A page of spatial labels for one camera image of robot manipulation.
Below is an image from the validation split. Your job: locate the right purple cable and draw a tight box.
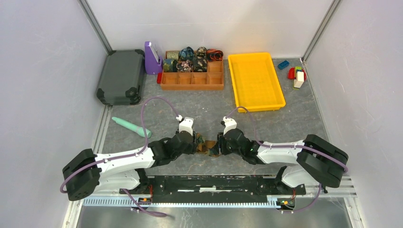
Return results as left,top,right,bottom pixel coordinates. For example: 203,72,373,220
225,106,349,213

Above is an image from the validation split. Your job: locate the red toy block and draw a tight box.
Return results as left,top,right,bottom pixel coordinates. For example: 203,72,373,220
288,67,307,81

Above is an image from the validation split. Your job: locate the wrist white camera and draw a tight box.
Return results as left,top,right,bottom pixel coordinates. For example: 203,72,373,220
221,116,237,135
176,115,194,135

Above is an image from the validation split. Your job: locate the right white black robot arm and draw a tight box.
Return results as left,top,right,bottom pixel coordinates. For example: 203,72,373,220
218,128,349,194

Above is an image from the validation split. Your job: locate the small red block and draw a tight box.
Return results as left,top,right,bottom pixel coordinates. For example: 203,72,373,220
156,72,163,84

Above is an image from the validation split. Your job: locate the olive patterned rolled tie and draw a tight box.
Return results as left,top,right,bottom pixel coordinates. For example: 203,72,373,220
166,51,179,61

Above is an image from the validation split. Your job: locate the orange compartment organizer box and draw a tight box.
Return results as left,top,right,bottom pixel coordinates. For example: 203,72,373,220
160,61,225,91

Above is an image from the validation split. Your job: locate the purple dispenser stand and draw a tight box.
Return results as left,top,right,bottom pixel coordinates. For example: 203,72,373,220
144,41,163,75

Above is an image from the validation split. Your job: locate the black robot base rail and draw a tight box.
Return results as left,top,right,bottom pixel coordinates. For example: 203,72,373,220
131,175,306,203

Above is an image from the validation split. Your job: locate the teal navy rolled tie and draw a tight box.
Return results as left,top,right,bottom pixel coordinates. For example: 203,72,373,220
163,58,178,73

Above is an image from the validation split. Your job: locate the cream toy block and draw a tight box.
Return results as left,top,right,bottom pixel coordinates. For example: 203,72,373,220
293,71,305,89

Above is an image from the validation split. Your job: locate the black yellow rolled tie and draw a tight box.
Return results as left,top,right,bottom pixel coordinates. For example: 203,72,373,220
195,47,207,58

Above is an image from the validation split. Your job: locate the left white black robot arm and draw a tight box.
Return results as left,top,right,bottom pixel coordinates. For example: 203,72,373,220
60,131,196,201

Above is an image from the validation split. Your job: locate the yellow plastic tray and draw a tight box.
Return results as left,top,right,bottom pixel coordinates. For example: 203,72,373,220
228,52,286,112

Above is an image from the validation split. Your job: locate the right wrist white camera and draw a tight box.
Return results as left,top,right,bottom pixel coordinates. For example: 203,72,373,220
221,116,237,135

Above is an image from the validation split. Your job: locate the purple cable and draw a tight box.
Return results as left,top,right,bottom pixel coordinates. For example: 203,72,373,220
59,96,182,218
225,106,349,213

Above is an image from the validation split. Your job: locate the black floral rolled tie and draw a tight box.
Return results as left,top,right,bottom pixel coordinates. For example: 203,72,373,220
192,56,208,72

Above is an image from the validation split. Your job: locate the orange blue floral tie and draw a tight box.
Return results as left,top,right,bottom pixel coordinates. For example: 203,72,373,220
195,133,221,157

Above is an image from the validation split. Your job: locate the dark grey suitcase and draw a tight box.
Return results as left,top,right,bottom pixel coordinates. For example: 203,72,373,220
96,49,145,105

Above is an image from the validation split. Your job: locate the teal green pen tool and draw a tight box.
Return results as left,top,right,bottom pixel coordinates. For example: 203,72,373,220
112,117,152,139

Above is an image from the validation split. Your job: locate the blue toy brick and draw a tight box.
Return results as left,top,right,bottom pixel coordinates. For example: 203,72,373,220
278,60,289,70

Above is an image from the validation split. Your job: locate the orange black rolled tie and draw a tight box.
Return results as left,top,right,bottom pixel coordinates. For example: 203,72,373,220
206,48,224,62

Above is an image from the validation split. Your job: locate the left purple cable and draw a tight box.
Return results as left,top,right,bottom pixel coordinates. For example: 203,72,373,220
59,96,182,218

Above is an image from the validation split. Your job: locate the pink floral rolled tie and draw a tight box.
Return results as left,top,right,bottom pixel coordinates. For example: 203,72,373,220
176,60,193,73

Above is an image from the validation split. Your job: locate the dark blue rolled tie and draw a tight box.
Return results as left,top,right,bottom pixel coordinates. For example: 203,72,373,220
179,47,194,61

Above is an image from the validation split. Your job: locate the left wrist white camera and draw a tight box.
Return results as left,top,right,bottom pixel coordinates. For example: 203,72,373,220
176,115,194,135

